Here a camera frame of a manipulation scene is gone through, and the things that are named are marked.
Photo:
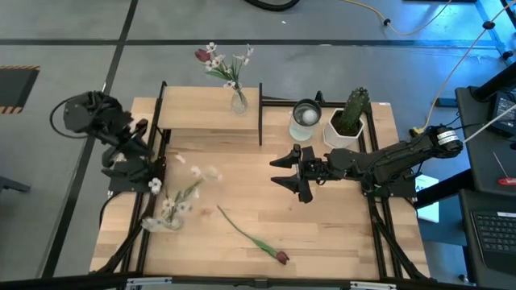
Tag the red artificial tulip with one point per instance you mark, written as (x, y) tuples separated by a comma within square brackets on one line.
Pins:
[(282, 257), (202, 55)]

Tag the black aluminium table frame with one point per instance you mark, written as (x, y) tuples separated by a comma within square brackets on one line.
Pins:
[(80, 282)]

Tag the white angular plant pot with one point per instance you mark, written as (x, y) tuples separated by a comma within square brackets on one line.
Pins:
[(332, 139)]

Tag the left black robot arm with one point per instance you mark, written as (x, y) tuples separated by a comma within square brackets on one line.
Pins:
[(86, 113)]

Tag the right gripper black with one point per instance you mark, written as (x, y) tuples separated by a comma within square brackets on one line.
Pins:
[(308, 173)]

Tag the white paper sheet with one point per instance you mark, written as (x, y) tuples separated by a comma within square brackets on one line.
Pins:
[(429, 209)]

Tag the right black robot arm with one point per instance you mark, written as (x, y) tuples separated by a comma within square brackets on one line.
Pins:
[(383, 161)]

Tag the round clear glass jar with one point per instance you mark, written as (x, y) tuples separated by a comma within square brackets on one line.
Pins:
[(174, 223)]

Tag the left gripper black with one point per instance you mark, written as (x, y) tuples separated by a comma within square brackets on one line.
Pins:
[(131, 148)]

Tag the wooden shelf black metal frame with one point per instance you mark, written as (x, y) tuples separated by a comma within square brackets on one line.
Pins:
[(201, 108)]

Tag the large white flower sprig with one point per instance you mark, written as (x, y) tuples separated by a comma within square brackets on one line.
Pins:
[(177, 201)]

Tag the silver aluminium bracket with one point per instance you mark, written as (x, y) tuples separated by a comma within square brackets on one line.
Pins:
[(149, 282), (373, 286)]

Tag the black keyboard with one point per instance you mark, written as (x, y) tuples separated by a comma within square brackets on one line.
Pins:
[(496, 237)]

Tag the green cactus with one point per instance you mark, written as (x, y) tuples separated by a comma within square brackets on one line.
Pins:
[(352, 108)]

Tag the black side desk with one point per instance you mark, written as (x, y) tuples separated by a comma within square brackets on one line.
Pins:
[(479, 161)]

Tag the grey chair leg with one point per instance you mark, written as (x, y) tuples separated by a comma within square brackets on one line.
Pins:
[(12, 184)]

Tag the faceted clear glass vase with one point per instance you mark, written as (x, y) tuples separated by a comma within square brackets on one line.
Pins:
[(239, 102)]

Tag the black hazard-striped floor mat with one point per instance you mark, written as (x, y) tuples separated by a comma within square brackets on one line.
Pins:
[(16, 88)]

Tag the single white flower blossom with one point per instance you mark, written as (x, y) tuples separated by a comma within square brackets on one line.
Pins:
[(155, 185)]

